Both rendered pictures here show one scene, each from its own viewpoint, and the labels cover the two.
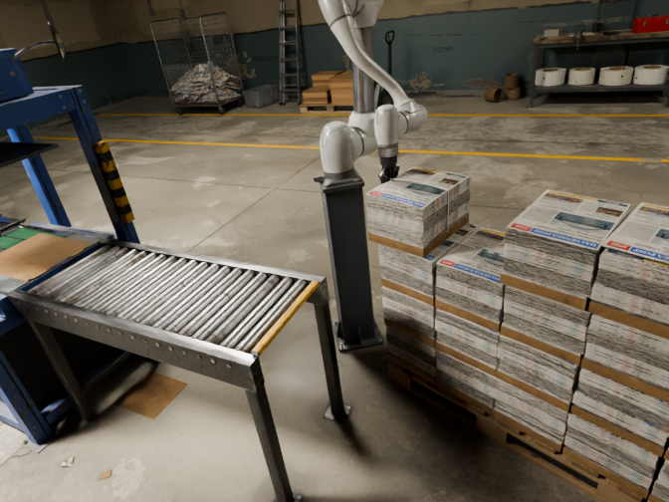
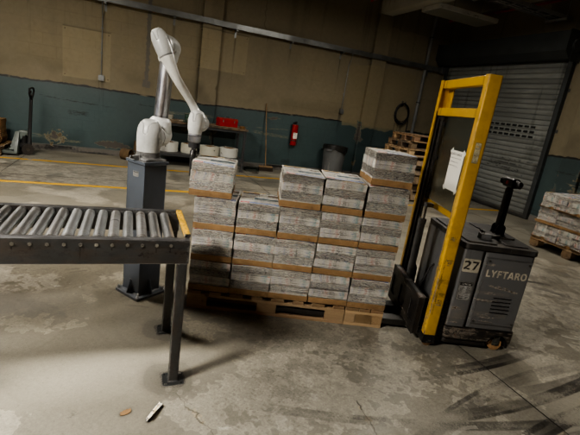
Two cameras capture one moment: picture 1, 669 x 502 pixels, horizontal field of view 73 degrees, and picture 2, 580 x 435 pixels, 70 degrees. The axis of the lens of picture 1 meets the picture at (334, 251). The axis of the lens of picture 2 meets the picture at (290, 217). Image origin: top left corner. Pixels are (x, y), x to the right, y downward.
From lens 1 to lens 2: 1.61 m
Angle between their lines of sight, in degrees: 50
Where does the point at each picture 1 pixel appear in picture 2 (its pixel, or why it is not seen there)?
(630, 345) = (337, 223)
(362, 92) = (165, 104)
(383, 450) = (213, 337)
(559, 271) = (308, 192)
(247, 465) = (121, 374)
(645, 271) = (343, 185)
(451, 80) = (86, 139)
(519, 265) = (289, 193)
